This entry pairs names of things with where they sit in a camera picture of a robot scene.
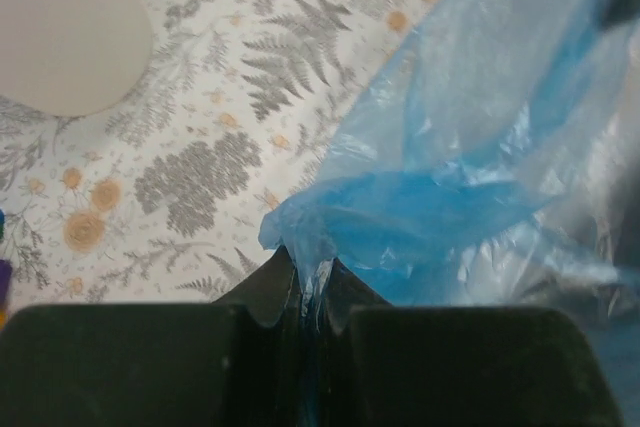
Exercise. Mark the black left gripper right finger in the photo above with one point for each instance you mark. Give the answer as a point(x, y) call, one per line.
point(381, 365)

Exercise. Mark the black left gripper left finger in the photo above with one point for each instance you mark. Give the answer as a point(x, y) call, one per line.
point(231, 362)

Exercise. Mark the white cylindrical trash bin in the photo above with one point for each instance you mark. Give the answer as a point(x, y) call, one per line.
point(72, 57)

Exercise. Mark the blue plastic trash bag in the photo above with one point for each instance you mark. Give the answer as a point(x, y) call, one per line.
point(488, 162)

